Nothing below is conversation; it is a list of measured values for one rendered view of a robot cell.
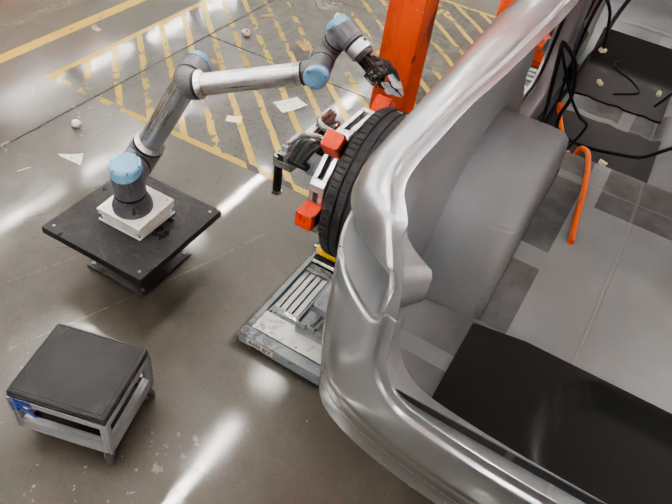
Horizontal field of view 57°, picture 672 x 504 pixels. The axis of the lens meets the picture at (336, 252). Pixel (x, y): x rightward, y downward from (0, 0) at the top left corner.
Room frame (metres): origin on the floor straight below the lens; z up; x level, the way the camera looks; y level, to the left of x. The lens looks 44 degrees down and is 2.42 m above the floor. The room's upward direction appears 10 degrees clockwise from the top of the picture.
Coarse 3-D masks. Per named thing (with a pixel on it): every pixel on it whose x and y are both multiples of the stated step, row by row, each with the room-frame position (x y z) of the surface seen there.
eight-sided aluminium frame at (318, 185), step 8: (360, 112) 2.18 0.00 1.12; (368, 112) 2.18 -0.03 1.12; (352, 120) 2.11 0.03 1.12; (360, 120) 2.17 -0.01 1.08; (344, 128) 2.05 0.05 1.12; (352, 128) 2.05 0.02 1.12; (352, 136) 2.01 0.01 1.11; (328, 160) 1.95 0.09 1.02; (336, 160) 1.93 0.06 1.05; (320, 168) 1.91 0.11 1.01; (312, 176) 1.89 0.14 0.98; (320, 176) 1.91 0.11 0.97; (328, 176) 1.89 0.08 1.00; (312, 184) 1.87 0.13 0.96; (320, 184) 1.87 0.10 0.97; (328, 184) 1.88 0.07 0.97; (312, 192) 1.87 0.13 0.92; (320, 192) 1.85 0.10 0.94; (312, 200) 1.87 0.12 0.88; (320, 200) 1.85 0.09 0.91
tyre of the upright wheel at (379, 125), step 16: (384, 112) 2.11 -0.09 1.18; (400, 112) 2.15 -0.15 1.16; (368, 128) 1.99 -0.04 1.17; (384, 128) 2.00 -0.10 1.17; (352, 144) 1.93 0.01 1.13; (368, 144) 1.92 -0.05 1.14; (352, 160) 1.87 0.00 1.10; (336, 176) 1.84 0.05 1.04; (352, 176) 1.83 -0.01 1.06; (336, 192) 1.80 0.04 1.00; (336, 208) 1.77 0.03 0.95; (320, 224) 1.78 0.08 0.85; (336, 224) 1.76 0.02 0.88; (320, 240) 1.79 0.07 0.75; (336, 240) 1.76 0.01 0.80
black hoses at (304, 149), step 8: (296, 144) 2.01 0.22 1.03; (304, 144) 2.01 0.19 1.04; (312, 144) 2.01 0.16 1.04; (296, 152) 1.99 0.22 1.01; (304, 152) 1.98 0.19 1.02; (312, 152) 1.98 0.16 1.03; (320, 152) 2.06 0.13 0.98; (288, 160) 1.97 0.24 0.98; (296, 160) 1.97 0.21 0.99; (304, 160) 1.96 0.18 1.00; (304, 168) 1.94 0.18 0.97
